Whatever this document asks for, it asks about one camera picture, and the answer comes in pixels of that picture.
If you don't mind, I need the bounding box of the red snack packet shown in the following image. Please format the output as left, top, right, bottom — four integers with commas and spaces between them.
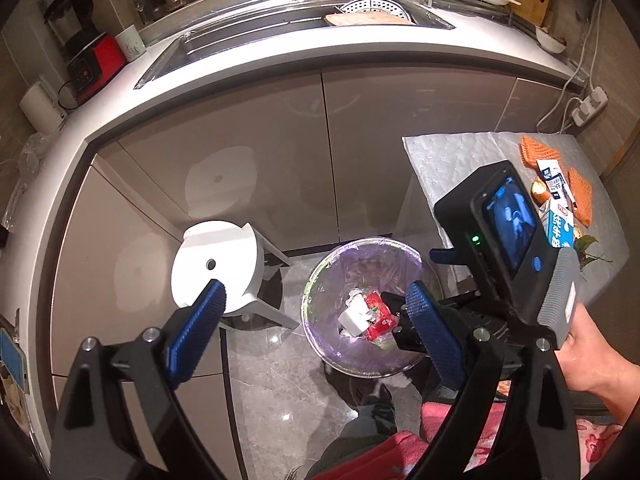
364, 292, 398, 341

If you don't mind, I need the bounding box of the stainless steel sink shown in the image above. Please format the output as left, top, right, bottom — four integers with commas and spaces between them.
134, 0, 454, 90

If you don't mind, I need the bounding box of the pink patterned clothing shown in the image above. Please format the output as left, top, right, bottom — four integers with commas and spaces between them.
309, 401, 626, 480

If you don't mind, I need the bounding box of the white bowl on counter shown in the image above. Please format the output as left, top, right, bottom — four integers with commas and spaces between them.
535, 26, 566, 54

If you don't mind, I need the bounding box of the white round plastic stool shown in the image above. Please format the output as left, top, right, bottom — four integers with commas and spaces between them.
170, 220, 298, 330

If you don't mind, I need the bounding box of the metal steamer plate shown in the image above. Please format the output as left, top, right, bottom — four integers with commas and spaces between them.
340, 0, 412, 23

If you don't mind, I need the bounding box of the tan dish cloth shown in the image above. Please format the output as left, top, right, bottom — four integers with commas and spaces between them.
324, 11, 412, 27

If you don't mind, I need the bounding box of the white power strip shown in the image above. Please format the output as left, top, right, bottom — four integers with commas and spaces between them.
570, 86, 608, 128

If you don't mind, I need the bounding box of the orange foam fruit net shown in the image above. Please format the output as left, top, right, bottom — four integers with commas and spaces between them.
520, 134, 562, 169

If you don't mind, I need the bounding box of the green leafy sprig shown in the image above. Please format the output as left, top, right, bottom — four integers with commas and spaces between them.
572, 234, 614, 270

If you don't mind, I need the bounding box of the white mug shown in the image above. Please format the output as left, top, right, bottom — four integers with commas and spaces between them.
115, 24, 146, 63

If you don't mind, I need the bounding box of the white blue sachet packet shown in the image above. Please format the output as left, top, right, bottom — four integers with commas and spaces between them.
537, 158, 576, 210

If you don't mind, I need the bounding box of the grey absorbent table mat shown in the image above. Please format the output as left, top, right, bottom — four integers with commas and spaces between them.
402, 132, 629, 314

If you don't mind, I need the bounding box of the person's right hand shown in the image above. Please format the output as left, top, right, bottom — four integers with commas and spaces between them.
555, 302, 640, 426

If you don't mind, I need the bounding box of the blue white milk carton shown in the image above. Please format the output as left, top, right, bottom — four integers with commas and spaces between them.
540, 198, 574, 248

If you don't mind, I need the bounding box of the white power cable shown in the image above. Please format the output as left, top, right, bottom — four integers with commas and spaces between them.
534, 0, 604, 134

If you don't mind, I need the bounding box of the red black blender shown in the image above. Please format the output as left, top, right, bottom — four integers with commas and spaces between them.
43, 0, 127, 105

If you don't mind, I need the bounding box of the white electric kettle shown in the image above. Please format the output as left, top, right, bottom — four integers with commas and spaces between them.
20, 79, 67, 134

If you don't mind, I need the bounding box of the small bread piece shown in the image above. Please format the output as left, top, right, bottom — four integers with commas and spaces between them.
530, 178, 551, 207

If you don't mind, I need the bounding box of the trash bin with purple bag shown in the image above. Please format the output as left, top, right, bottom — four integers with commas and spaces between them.
300, 236, 444, 379

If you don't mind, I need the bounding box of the white foam block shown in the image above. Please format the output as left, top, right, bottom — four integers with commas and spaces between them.
338, 292, 372, 338

